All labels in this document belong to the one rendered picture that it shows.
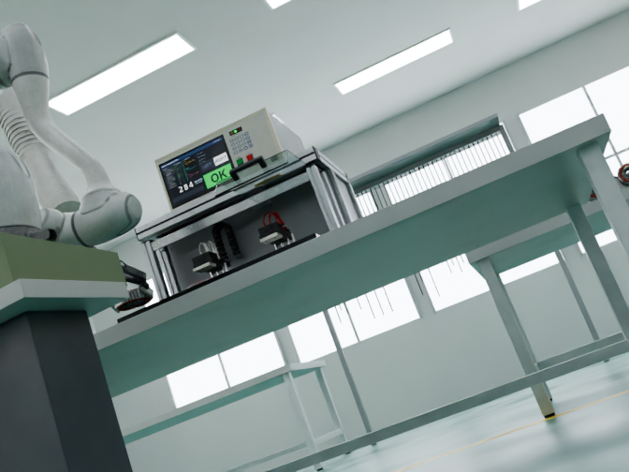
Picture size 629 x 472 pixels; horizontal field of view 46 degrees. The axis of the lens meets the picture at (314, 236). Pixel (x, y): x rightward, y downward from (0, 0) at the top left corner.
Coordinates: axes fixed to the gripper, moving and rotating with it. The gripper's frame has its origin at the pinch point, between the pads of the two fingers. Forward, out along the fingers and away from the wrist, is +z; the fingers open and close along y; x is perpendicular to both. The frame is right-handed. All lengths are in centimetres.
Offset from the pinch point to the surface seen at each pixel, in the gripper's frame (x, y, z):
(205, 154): 52, 27, 4
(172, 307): -13.6, 16.4, -4.5
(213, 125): 438, -100, 278
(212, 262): 14.9, 20.0, 15.2
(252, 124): 54, 46, 2
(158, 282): 18.6, -1.6, 17.2
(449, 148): 275, 100, 274
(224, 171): 44, 31, 8
